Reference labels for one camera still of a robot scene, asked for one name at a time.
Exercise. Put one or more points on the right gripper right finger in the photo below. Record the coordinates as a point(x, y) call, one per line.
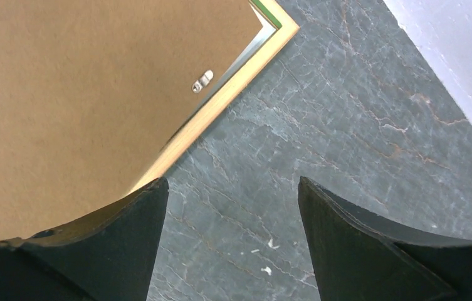
point(359, 255)

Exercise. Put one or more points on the brown frame backing board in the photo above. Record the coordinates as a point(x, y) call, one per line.
point(91, 92)

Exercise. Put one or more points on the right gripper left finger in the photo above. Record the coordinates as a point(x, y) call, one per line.
point(108, 254)

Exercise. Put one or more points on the light wooden picture frame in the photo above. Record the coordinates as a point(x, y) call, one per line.
point(285, 29)

